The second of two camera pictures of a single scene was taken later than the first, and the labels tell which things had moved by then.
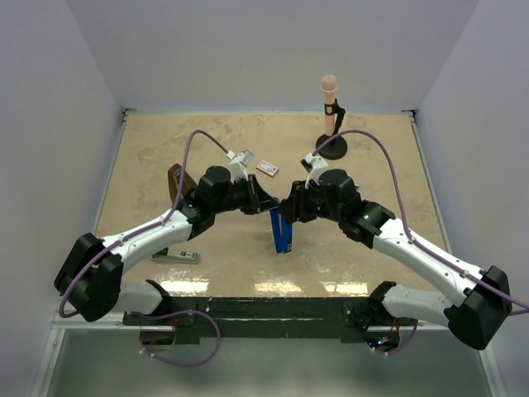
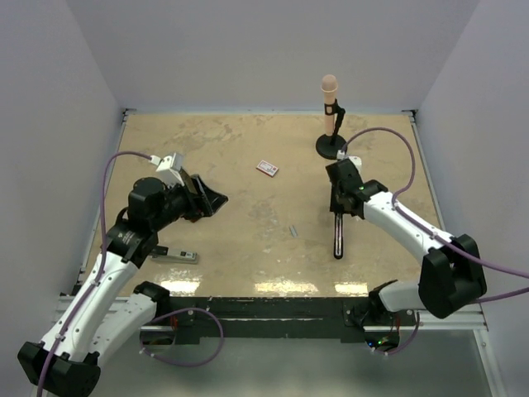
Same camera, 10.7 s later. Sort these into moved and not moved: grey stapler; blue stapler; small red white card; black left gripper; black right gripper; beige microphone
Moved: blue stapler; black left gripper; black right gripper
Not moved: small red white card; grey stapler; beige microphone
